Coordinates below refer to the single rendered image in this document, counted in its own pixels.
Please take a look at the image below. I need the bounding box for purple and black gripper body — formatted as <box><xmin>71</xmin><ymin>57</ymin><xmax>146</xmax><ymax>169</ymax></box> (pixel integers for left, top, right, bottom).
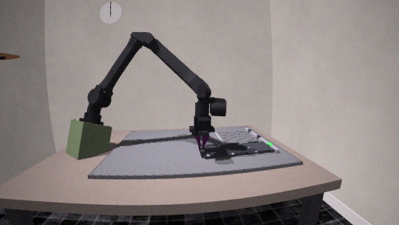
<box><xmin>189</xmin><ymin>115</ymin><xmax>215</xmax><ymax>136</ymax></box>

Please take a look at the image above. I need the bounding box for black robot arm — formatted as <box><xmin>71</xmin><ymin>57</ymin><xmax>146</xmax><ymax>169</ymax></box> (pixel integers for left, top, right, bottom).
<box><xmin>79</xmin><ymin>32</ymin><xmax>226</xmax><ymax>136</ymax></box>

